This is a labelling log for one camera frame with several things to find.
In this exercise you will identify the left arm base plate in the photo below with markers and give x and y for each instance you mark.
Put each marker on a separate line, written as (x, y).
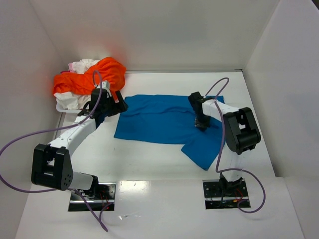
(102, 196)

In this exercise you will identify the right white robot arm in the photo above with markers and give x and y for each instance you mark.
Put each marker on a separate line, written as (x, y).
(239, 132)

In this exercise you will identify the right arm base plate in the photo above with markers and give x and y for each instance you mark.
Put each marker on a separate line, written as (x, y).
(217, 198)

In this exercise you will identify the white plastic basket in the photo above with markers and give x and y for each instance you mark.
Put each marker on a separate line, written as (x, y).
(60, 109)

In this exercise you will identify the blue t shirt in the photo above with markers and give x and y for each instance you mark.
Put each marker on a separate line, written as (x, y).
(169, 119)

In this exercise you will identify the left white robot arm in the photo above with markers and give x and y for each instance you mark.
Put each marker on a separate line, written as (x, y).
(51, 166)

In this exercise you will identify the orange t shirt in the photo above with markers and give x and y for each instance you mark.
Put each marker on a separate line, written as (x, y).
(82, 84)

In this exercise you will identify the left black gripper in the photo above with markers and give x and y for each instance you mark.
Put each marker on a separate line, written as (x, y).
(115, 104)

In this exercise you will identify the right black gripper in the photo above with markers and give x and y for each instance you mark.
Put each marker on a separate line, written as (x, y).
(200, 119)

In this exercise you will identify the white t shirt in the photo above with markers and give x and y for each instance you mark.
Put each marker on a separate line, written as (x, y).
(72, 101)

